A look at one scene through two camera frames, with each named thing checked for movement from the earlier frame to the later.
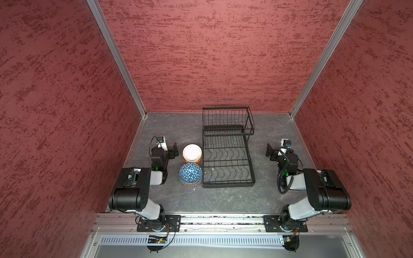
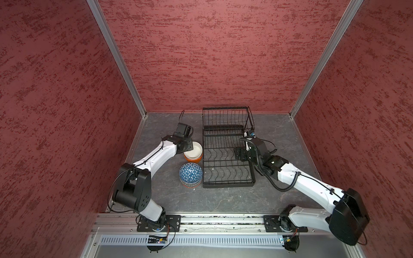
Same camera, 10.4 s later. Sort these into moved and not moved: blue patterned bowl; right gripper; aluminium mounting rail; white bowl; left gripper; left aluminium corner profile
Moved: left gripper; right gripper
Not moved: white bowl; left aluminium corner profile; aluminium mounting rail; blue patterned bowl
